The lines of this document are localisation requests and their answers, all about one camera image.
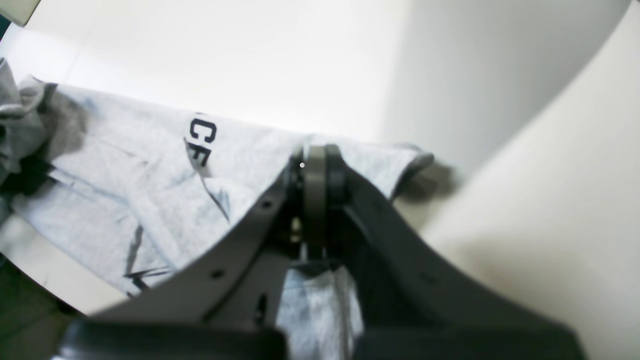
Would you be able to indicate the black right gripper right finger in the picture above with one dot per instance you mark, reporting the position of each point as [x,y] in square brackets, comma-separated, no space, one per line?
[414,304]

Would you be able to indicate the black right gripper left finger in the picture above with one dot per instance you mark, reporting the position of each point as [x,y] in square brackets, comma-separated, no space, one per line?
[223,306]

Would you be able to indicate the grey T-shirt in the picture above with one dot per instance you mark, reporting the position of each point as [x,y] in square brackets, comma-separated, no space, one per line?
[136,192]

